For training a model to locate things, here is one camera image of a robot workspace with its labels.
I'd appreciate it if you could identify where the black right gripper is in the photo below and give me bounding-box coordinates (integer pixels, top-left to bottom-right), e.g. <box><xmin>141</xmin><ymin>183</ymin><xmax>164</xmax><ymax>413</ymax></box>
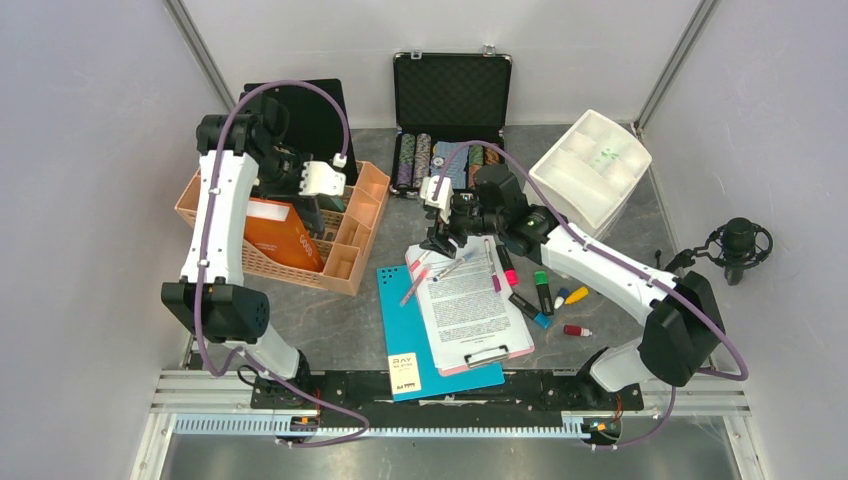
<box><xmin>420</xmin><ymin>196</ymin><xmax>505</xmax><ymax>259</ymax></box>

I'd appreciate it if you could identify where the orange Good Morning book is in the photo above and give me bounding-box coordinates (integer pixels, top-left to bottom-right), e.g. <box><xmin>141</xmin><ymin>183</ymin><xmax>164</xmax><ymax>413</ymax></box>
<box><xmin>244</xmin><ymin>199</ymin><xmax>325</xmax><ymax>272</ymax></box>

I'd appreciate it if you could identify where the peach plastic file organizer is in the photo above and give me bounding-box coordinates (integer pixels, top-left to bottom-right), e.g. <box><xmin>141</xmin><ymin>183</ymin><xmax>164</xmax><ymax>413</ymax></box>
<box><xmin>174</xmin><ymin>160</ymin><xmax>392</xmax><ymax>297</ymax></box>

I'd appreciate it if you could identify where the white drawer organizer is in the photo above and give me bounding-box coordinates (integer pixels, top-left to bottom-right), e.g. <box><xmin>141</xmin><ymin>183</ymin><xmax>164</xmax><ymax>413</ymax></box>
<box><xmin>523</xmin><ymin>109</ymin><xmax>652</xmax><ymax>240</ymax></box>

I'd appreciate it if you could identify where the Nineteen Eighty-Four dark book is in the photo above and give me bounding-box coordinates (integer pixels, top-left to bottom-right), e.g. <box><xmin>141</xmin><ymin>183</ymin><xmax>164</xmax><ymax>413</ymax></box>
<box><xmin>297</xmin><ymin>194</ymin><xmax>346</xmax><ymax>236</ymax></box>

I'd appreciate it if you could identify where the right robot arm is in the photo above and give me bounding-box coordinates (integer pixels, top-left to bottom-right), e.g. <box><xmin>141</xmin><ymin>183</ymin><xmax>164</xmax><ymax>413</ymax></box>
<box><xmin>420</xmin><ymin>164</ymin><xmax>726</xmax><ymax>408</ymax></box>

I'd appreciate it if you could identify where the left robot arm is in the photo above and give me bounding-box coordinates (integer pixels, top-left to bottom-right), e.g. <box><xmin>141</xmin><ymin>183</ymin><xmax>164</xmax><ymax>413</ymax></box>
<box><xmin>161</xmin><ymin>90</ymin><xmax>314</xmax><ymax>408</ymax></box>

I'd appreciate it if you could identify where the clear blue pen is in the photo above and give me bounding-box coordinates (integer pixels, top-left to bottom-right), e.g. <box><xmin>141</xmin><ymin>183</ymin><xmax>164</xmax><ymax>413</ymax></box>
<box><xmin>433</xmin><ymin>249</ymin><xmax>478</xmax><ymax>282</ymax></box>

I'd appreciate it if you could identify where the clear pink pen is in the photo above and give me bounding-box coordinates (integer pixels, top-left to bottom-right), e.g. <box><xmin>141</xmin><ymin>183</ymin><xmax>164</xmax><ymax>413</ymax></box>
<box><xmin>399</xmin><ymin>265</ymin><xmax>430</xmax><ymax>307</ymax></box>

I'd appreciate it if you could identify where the white pink-capped marker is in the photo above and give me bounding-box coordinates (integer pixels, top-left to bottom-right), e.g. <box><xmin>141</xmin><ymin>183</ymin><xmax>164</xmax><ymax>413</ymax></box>
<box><xmin>409</xmin><ymin>250</ymin><xmax>431</xmax><ymax>273</ymax></box>

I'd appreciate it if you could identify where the black clipboard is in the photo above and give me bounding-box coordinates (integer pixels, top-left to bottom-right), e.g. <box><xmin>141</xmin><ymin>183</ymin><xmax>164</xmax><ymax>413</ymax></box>
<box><xmin>242</xmin><ymin>86</ymin><xmax>350</xmax><ymax>160</ymax></box>

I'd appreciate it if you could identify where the black pink-capped highlighter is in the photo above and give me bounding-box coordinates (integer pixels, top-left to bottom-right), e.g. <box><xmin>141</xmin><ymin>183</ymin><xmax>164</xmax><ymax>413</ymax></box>
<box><xmin>496</xmin><ymin>244</ymin><xmax>519</xmax><ymax>287</ymax></box>

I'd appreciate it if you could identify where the pink clipboard with paper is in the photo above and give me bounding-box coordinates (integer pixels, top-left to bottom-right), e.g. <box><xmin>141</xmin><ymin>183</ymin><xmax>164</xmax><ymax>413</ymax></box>
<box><xmin>405</xmin><ymin>235</ymin><xmax>535</xmax><ymax>377</ymax></box>

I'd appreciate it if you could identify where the black green-capped highlighter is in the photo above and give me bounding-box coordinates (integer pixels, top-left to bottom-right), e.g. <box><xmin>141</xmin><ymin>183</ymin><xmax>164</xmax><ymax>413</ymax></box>
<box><xmin>533</xmin><ymin>270</ymin><xmax>555</xmax><ymax>317</ymax></box>

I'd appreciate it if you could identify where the black blue-capped highlighter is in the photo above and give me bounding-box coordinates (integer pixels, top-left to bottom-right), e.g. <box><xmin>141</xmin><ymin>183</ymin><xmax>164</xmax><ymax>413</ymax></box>
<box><xmin>508</xmin><ymin>293</ymin><xmax>551</xmax><ymax>330</ymax></box>

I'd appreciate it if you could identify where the blue white cap piece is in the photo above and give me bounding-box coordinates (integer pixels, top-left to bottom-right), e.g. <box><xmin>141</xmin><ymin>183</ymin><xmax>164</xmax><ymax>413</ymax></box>
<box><xmin>553</xmin><ymin>287</ymin><xmax>571</xmax><ymax>310</ymax></box>

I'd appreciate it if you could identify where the black poker chip case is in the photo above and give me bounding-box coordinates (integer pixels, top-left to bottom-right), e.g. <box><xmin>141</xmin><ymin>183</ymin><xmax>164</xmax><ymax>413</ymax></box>
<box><xmin>389</xmin><ymin>49</ymin><xmax>513</xmax><ymax>198</ymax></box>

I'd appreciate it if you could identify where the yellow cap piece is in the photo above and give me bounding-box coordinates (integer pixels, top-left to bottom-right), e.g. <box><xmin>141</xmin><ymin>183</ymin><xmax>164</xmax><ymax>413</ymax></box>
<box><xmin>564</xmin><ymin>287</ymin><xmax>589</xmax><ymax>304</ymax></box>

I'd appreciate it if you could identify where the blue plastic folder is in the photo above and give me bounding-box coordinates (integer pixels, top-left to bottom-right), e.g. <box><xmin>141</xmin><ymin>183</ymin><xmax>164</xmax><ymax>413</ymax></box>
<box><xmin>376</xmin><ymin>264</ymin><xmax>506</xmax><ymax>403</ymax></box>

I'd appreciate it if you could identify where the small red-capped bottle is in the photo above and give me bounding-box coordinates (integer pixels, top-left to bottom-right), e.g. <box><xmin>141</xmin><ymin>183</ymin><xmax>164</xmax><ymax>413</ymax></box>
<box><xmin>563</xmin><ymin>324</ymin><xmax>593</xmax><ymax>337</ymax></box>

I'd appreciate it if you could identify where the black microphone on tripod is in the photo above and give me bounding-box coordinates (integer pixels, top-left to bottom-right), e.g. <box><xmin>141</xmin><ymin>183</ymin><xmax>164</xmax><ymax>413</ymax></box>
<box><xmin>655</xmin><ymin>217</ymin><xmax>774</xmax><ymax>286</ymax></box>

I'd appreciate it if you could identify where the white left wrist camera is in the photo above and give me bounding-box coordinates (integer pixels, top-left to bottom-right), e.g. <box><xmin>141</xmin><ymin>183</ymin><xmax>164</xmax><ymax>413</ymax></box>
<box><xmin>299</xmin><ymin>153</ymin><xmax>347</xmax><ymax>197</ymax></box>

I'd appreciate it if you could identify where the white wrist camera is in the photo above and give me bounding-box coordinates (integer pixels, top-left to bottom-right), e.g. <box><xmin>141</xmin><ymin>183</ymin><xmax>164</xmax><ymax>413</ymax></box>
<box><xmin>299</xmin><ymin>153</ymin><xmax>347</xmax><ymax>197</ymax></box>
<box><xmin>419</xmin><ymin>175</ymin><xmax>454</xmax><ymax>224</ymax></box>

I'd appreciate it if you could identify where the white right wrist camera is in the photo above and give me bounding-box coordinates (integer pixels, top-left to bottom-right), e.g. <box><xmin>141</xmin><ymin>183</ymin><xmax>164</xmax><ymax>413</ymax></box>
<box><xmin>419</xmin><ymin>175</ymin><xmax>454</xmax><ymax>224</ymax></box>

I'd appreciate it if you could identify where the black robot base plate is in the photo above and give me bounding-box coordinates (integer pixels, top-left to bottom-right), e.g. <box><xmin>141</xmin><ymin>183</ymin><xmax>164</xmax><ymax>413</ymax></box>
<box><xmin>249</xmin><ymin>368</ymin><xmax>645</xmax><ymax>413</ymax></box>

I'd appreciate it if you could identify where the aluminium slotted rail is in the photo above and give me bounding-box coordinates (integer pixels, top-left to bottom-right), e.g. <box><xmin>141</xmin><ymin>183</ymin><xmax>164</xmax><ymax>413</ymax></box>
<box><xmin>174</xmin><ymin>413</ymin><xmax>590</xmax><ymax>440</ymax></box>

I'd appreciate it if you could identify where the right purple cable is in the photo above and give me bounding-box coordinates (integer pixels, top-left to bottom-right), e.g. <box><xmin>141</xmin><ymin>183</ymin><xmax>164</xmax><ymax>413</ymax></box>
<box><xmin>430</xmin><ymin>140</ymin><xmax>751</xmax><ymax>452</ymax></box>

